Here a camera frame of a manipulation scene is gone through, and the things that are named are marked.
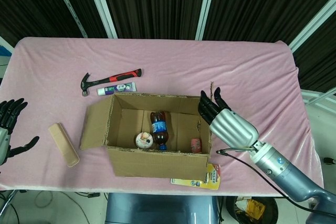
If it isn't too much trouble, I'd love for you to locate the black pleated curtain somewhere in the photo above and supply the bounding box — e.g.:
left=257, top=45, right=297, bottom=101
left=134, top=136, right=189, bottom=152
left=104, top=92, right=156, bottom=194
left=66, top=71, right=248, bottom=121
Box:
left=0, top=0, right=336, bottom=92

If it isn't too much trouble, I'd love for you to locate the white metal frame rail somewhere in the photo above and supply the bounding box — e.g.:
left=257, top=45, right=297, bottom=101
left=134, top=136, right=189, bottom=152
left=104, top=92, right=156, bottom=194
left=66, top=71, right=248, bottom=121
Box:
left=300, top=89, right=336, bottom=104

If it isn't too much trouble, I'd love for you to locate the thin white frame post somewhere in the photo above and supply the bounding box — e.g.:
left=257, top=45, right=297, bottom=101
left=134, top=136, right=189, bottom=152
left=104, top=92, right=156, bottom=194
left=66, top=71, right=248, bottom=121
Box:
left=48, top=0, right=88, bottom=38

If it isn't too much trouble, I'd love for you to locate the wide white frame post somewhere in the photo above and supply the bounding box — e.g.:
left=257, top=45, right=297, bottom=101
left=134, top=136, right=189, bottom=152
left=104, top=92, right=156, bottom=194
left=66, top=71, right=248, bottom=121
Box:
left=83, top=0, right=118, bottom=39

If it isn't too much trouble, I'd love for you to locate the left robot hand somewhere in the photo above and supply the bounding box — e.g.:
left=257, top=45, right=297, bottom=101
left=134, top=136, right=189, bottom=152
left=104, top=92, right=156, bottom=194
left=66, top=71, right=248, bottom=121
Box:
left=0, top=98, right=40, bottom=166

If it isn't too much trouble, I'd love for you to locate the beige rectangular case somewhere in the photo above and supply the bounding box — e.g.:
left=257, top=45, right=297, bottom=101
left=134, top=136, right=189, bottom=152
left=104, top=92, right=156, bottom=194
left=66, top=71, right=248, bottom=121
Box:
left=48, top=122, right=80, bottom=168

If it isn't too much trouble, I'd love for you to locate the black floor cable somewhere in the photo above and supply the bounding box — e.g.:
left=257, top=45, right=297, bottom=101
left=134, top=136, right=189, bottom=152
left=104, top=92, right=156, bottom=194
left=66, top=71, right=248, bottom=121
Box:
left=75, top=191, right=102, bottom=199

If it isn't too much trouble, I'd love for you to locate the round printed snack cup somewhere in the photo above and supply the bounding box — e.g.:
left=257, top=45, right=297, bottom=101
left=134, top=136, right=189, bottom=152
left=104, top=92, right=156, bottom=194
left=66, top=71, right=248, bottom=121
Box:
left=135, top=131, right=154, bottom=149

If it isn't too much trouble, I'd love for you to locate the slanted white frame post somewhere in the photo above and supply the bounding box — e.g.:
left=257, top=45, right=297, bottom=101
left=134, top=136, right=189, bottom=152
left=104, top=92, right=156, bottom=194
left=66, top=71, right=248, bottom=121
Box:
left=287, top=5, right=336, bottom=53

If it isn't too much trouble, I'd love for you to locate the black trash bin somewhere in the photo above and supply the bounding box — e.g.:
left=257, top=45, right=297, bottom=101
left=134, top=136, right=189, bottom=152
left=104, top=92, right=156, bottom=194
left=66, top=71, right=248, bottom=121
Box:
left=225, top=195, right=279, bottom=224

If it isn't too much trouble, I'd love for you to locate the yellow razor blister pack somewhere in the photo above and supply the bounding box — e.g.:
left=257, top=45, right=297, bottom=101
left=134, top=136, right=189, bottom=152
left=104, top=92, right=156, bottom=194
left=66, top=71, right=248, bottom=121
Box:
left=170, top=163, right=222, bottom=190

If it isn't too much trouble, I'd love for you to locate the brown soda bottle blue label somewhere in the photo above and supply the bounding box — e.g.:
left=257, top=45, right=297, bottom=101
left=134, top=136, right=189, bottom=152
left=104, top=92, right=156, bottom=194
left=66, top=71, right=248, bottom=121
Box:
left=150, top=110, right=172, bottom=151

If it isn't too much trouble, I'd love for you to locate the pink tablecloth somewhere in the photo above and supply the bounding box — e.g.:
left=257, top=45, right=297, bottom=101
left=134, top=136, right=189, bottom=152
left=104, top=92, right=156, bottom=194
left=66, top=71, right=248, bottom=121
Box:
left=0, top=37, right=325, bottom=196

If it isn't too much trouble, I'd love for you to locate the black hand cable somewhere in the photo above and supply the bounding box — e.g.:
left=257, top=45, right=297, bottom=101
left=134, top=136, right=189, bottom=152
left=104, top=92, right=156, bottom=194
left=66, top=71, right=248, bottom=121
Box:
left=216, top=148, right=336, bottom=216

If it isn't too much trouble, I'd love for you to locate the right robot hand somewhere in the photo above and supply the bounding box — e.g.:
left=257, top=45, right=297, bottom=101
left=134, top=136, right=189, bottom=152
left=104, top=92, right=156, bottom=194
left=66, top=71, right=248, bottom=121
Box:
left=198, top=87, right=259, bottom=148

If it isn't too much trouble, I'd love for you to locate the brown cardboard box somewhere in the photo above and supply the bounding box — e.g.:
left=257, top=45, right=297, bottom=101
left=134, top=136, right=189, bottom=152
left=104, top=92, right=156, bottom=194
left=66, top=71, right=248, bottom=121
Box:
left=79, top=81, right=215, bottom=182

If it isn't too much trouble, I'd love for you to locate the small pink can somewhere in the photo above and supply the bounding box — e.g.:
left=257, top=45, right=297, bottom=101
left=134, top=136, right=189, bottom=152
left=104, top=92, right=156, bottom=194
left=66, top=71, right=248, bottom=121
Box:
left=191, top=137, right=202, bottom=154

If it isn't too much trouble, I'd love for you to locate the black claw hammer red grip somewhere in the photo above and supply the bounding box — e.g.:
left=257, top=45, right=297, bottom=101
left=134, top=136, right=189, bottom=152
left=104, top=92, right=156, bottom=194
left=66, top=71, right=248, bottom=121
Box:
left=80, top=68, right=143, bottom=97

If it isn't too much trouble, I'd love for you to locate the white purple toothpaste tube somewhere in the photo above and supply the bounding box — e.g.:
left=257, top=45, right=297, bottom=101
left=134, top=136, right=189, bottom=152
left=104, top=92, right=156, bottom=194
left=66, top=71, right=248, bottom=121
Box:
left=97, top=82, right=137, bottom=97

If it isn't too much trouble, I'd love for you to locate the blue robot torso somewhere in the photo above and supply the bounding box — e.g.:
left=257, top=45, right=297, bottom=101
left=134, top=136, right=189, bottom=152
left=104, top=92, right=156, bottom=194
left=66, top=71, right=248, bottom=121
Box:
left=104, top=192, right=218, bottom=224

